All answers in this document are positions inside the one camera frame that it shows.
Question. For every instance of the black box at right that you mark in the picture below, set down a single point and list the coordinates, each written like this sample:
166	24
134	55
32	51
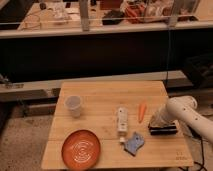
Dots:
199	70

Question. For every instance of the clear plastic cup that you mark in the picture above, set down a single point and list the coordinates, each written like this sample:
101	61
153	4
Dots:
73	105

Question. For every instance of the white tube bottle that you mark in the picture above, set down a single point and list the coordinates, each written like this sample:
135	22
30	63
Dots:
122	120

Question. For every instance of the orange plate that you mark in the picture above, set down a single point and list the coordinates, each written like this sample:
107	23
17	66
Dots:
81	150

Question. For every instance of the orange carrot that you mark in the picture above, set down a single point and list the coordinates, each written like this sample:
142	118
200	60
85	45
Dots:
142	110

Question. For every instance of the white cloth-covered gripper tip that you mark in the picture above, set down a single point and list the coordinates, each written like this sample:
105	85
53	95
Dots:
160	118

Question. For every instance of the black white striped eraser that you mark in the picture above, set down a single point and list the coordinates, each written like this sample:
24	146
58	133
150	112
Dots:
166	130

